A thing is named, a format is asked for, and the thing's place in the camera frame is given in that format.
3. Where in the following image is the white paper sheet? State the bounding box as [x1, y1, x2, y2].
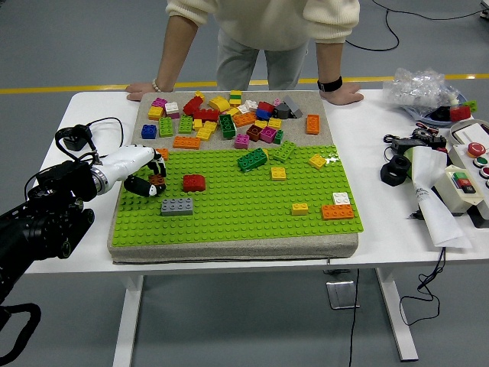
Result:
[410, 147, 474, 252]

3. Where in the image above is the black adapter cord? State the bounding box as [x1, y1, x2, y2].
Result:
[24, 117, 125, 202]

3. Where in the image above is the small white switch box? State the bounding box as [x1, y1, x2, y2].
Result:
[433, 165, 484, 217]

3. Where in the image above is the black floor cable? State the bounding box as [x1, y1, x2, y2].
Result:
[345, 7, 401, 53]
[371, 0, 489, 21]

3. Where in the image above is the person's right hand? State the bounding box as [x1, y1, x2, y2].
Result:
[125, 81, 158, 102]

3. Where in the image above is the person's body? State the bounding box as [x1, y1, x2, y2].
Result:
[166, 0, 362, 92]

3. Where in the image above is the bead bracelet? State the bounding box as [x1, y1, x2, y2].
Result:
[151, 77, 175, 93]

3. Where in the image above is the red long brick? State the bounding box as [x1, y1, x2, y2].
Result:
[193, 109, 222, 123]

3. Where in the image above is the large black nut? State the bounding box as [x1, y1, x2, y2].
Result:
[379, 155, 413, 187]

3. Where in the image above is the grey sloped brick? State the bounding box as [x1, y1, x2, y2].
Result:
[283, 95, 304, 119]

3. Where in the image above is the yellow curved brick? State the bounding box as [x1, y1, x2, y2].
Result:
[209, 96, 232, 113]

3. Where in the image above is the white table leg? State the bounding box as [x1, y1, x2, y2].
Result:
[112, 275, 144, 367]
[375, 268, 419, 362]

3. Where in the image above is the grey long brick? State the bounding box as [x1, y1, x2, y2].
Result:
[160, 197, 195, 217]

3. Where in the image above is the black hanging cable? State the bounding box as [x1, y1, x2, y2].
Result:
[347, 269, 361, 367]
[399, 247, 448, 326]

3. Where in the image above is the green studded baseplate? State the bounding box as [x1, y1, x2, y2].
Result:
[112, 144, 365, 248]

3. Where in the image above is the grey-brown mat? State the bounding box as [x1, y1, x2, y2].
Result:
[106, 90, 360, 266]

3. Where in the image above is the red curved brick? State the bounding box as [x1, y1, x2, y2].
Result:
[182, 174, 206, 193]

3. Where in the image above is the white button control box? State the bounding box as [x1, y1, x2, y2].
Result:
[446, 141, 489, 230]

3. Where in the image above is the clear plastic bag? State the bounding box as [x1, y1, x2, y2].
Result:
[383, 67, 464, 115]

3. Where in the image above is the metal floor plate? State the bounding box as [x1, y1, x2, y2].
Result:
[325, 281, 361, 310]

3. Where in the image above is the black power adapter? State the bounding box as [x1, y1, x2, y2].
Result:
[62, 125, 93, 153]

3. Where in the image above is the yellow long brick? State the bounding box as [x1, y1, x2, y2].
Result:
[196, 121, 219, 142]

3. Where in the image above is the person's left hand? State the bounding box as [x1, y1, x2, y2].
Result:
[319, 82, 364, 106]

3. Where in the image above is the black servo module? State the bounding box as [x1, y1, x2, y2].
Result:
[426, 134, 449, 153]

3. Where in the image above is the black wristwatch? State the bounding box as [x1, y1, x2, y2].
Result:
[316, 76, 344, 93]

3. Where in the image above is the light blue bowl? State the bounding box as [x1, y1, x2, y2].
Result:
[403, 93, 478, 125]

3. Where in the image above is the yellow floor tape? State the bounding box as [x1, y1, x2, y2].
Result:
[0, 75, 489, 96]

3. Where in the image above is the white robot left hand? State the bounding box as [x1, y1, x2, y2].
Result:
[99, 144, 168, 198]

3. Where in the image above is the dark green long brick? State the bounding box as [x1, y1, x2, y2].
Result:
[236, 148, 268, 174]
[218, 113, 238, 141]

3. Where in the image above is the black power brick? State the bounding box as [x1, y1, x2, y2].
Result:
[390, 137, 429, 152]

